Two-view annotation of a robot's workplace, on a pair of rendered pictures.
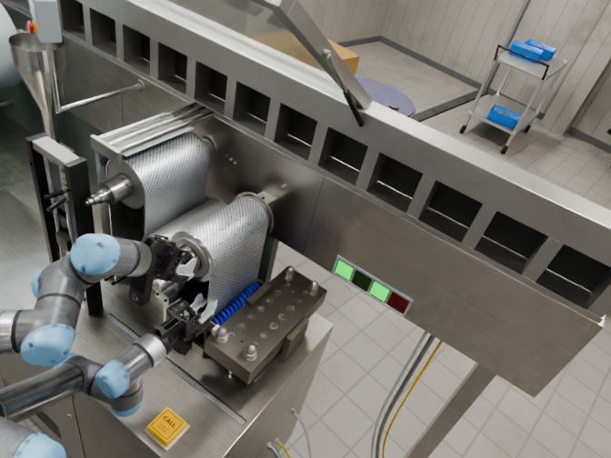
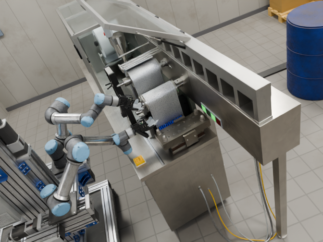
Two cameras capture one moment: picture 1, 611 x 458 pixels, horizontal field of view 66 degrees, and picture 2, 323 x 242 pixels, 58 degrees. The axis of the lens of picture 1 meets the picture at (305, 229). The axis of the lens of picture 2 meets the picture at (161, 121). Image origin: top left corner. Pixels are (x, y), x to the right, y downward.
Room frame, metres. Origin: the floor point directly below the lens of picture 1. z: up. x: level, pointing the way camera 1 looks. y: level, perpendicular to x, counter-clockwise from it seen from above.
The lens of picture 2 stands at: (-0.14, -1.23, 2.47)
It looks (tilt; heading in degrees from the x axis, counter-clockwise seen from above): 39 degrees down; 54
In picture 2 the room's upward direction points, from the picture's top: 21 degrees counter-clockwise
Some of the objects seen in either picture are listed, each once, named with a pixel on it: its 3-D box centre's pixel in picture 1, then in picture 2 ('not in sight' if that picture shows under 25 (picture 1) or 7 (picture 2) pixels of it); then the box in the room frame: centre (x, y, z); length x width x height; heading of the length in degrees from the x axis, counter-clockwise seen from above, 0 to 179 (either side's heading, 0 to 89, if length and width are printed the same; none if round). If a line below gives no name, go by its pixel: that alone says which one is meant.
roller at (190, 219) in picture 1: (191, 233); not in sight; (1.01, 0.32, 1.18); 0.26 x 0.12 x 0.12; 156
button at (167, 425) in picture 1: (166, 426); (139, 160); (0.57, 0.21, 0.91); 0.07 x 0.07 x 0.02; 66
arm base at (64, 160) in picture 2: not in sight; (60, 158); (0.25, 0.95, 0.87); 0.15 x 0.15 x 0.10
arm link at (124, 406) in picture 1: (120, 390); (124, 145); (0.58, 0.34, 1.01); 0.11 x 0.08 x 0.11; 82
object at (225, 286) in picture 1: (235, 279); (167, 113); (0.93, 0.16, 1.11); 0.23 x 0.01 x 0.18; 156
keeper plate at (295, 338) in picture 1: (295, 340); (191, 138); (0.90, -0.06, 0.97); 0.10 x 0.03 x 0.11; 156
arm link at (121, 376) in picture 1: (124, 372); (120, 138); (0.57, 0.32, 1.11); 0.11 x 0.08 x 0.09; 156
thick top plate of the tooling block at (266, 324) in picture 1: (270, 319); (182, 129); (0.92, 0.03, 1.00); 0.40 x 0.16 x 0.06; 156
